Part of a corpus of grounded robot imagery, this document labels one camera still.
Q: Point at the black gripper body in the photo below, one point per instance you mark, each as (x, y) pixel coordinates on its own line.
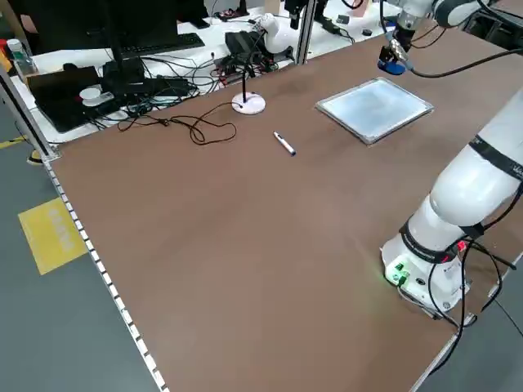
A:
(404, 36)

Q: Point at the blue whiteboard eraser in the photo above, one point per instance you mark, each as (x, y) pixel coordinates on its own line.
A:
(392, 70)

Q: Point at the white marker blue cap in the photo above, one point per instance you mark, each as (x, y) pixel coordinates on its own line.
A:
(284, 143)

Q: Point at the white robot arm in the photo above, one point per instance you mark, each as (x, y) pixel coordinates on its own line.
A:
(470, 183)
(414, 8)

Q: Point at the silver-framed whiteboard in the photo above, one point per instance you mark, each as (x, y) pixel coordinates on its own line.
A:
(374, 110)

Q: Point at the black tape roll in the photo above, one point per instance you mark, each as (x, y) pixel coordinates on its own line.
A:
(367, 32)

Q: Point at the pink container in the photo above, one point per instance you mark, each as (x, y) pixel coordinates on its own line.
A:
(359, 8)

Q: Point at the small black pouch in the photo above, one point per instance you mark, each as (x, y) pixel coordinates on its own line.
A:
(343, 19)

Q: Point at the black power adapter yellow label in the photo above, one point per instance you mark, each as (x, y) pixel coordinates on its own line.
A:
(332, 26)

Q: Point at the black finned power supply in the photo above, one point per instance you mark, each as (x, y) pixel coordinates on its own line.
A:
(241, 43)

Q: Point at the white desk lamp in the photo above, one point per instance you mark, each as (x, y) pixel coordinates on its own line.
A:
(249, 104)

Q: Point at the white side table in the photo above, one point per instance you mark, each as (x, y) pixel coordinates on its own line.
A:
(233, 24)

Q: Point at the black keyboard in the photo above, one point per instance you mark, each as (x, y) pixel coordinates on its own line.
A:
(171, 43)

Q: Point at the black computer monitor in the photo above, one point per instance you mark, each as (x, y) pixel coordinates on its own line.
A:
(81, 24)

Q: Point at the black laptop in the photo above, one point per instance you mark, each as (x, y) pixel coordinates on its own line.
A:
(53, 102)

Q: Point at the clear bottle white cap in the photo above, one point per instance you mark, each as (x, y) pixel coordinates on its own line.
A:
(18, 57)

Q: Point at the aluminium frame post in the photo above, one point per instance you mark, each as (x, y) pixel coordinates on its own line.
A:
(305, 28)
(28, 130)

